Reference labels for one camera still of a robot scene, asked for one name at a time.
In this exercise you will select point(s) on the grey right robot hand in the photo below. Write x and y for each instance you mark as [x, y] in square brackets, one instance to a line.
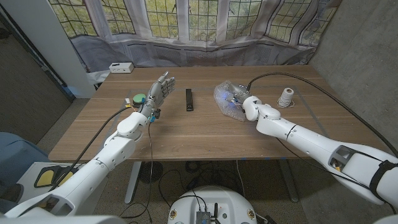
[239, 93]

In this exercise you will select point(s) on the clear bubble wrap sheet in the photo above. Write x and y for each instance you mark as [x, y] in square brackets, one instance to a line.
[222, 96]

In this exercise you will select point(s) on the white pedal board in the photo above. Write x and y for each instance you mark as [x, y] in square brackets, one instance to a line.
[28, 180]

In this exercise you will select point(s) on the long grey tape strip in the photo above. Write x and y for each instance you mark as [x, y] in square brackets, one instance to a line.
[202, 89]

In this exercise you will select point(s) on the white table leg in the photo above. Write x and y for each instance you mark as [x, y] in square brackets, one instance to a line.
[133, 183]

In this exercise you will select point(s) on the grey finned electronics module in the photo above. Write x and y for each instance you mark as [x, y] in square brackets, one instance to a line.
[203, 217]

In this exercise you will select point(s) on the white thread spool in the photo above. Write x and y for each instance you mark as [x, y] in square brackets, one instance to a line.
[286, 96]

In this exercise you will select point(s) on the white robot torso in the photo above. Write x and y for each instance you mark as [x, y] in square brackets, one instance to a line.
[214, 199]

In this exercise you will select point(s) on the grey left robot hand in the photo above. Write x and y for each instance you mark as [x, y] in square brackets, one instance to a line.
[157, 93]

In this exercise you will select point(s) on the short grey tape strip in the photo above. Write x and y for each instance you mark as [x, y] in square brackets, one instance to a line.
[311, 115]

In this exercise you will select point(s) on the green round disc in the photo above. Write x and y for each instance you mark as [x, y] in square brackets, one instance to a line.
[138, 98]

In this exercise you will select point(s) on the printed window backdrop cloth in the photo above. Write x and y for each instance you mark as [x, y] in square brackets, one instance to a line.
[202, 46]

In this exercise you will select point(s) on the round black floor fan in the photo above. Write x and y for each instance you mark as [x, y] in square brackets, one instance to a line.
[155, 171]

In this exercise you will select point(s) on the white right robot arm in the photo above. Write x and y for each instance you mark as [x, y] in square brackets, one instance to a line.
[317, 143]

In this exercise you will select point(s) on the yellow foot pedal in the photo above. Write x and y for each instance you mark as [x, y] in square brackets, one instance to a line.
[66, 175]
[46, 178]

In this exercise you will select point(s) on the blue chair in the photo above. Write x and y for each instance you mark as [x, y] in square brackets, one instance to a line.
[18, 152]

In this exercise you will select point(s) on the grey table leg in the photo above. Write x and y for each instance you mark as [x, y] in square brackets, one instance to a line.
[288, 183]

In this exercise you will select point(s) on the black stapler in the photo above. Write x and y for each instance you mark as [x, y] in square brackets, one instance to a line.
[189, 99]

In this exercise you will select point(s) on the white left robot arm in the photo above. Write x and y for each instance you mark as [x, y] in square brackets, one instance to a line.
[112, 152]

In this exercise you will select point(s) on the white power outlet box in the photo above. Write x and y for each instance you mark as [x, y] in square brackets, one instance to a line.
[121, 68]

